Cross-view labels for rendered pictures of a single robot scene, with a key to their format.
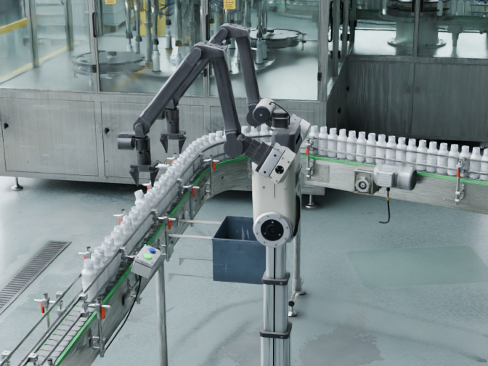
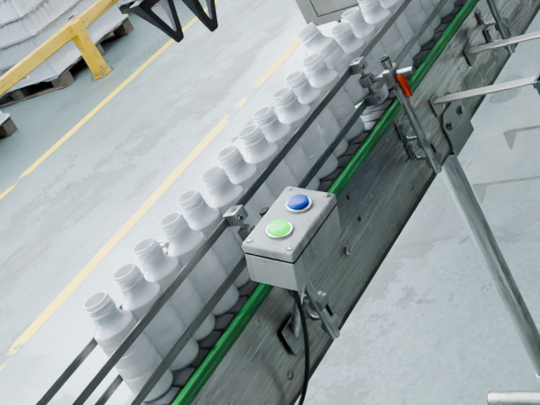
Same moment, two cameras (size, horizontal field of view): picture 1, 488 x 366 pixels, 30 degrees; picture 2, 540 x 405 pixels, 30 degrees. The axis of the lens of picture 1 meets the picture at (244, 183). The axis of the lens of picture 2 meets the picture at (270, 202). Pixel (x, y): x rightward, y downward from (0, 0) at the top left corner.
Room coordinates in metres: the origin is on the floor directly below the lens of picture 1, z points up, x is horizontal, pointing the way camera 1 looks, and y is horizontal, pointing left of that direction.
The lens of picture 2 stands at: (2.33, -0.29, 1.69)
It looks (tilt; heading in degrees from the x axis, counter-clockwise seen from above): 23 degrees down; 32
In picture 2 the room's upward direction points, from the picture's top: 30 degrees counter-clockwise
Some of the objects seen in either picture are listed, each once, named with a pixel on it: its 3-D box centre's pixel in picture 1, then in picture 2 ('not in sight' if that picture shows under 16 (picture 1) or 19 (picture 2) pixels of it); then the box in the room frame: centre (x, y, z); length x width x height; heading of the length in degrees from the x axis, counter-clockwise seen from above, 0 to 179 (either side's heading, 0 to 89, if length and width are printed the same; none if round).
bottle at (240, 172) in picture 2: (119, 245); (250, 193); (3.58, 0.53, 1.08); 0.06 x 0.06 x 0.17
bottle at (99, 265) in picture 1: (96, 274); (153, 316); (3.29, 0.58, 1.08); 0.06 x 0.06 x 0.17
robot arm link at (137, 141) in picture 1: (141, 143); not in sight; (3.45, 0.40, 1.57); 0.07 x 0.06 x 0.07; 79
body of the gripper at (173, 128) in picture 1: (173, 128); not in sight; (3.90, 0.31, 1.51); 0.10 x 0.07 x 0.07; 79
